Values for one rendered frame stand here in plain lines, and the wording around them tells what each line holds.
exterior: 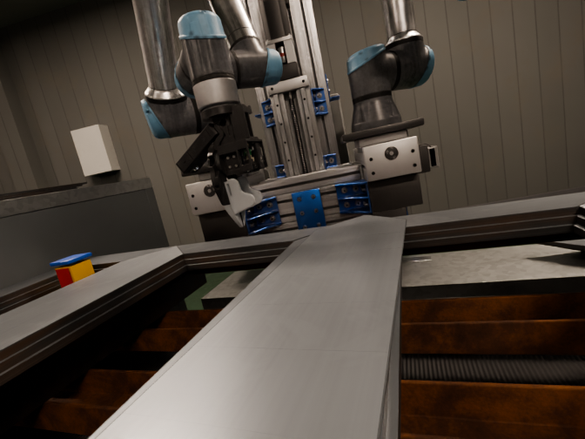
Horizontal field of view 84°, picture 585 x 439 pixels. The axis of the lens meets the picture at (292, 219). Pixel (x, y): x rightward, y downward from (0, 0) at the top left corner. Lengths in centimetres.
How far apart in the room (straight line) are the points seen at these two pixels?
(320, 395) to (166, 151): 407
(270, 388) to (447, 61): 388
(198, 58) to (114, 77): 401
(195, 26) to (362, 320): 51
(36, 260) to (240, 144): 71
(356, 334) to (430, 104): 368
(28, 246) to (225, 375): 87
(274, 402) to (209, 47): 52
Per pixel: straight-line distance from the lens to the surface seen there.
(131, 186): 133
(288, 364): 27
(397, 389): 27
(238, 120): 58
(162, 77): 103
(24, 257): 109
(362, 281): 38
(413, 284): 78
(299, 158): 115
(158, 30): 100
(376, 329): 29
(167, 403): 28
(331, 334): 29
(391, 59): 108
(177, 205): 424
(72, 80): 491
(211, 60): 60
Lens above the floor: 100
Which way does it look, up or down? 10 degrees down
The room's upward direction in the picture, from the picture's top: 12 degrees counter-clockwise
